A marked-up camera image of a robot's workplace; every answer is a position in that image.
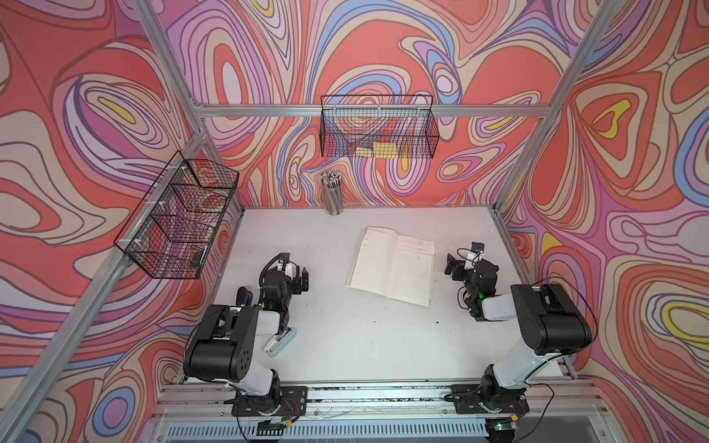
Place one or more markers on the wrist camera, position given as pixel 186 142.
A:
pixel 475 252
pixel 283 264

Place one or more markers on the metal pen cup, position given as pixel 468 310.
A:
pixel 331 181

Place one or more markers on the black wire basket left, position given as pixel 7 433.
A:
pixel 171 233

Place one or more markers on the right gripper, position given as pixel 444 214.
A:
pixel 458 265

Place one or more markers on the black wire basket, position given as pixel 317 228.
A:
pixel 349 121
pixel 171 233

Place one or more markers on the black wire basket back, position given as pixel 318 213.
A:
pixel 349 121

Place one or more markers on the light blue white stapler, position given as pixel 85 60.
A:
pixel 278 342

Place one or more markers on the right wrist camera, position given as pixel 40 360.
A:
pixel 475 252

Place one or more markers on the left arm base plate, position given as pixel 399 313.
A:
pixel 287 401

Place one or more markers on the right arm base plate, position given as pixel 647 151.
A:
pixel 473 399

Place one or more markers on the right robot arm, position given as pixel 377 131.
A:
pixel 550 324

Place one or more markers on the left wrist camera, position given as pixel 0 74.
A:
pixel 283 264

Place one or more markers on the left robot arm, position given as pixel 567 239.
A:
pixel 222 347

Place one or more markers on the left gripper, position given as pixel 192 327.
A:
pixel 304 281

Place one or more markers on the yellow sticky notes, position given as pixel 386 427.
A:
pixel 378 150

